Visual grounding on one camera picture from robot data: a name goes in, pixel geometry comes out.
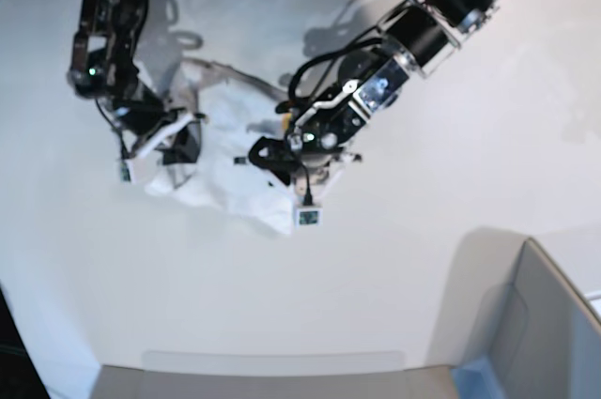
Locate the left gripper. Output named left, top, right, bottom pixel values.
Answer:
left=234, top=136, right=363, bottom=205

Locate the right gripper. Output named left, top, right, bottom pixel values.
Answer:
left=119, top=108, right=206, bottom=165

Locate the white printed t-shirt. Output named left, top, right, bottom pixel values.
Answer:
left=145, top=58, right=294, bottom=236

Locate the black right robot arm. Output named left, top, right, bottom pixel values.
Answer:
left=67, top=0, right=203, bottom=166

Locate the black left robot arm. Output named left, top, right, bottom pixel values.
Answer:
left=237, top=0, right=498, bottom=206

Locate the grey storage bin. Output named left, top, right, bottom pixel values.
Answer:
left=450, top=237, right=601, bottom=399

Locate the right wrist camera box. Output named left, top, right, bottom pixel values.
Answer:
left=118, top=159, right=144, bottom=184

